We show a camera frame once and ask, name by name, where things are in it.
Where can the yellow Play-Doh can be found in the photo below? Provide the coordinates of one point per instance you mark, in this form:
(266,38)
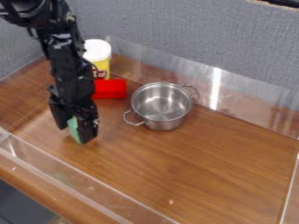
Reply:
(98,55)

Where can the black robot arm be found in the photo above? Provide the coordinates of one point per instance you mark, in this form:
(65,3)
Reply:
(51,23)

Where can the green foam block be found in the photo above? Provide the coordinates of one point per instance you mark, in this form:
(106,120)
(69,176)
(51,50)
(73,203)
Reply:
(73,129)

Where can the clear acrylic table barrier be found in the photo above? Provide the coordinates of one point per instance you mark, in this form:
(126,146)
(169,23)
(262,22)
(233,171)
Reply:
(226,169)

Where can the small steel pot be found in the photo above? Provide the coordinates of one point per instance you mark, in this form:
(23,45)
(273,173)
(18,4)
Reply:
(161,105)

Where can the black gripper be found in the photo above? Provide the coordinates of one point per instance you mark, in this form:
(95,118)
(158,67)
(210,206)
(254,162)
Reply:
(71,95)

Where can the red rectangular block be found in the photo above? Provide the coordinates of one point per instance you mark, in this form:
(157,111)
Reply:
(110,89)

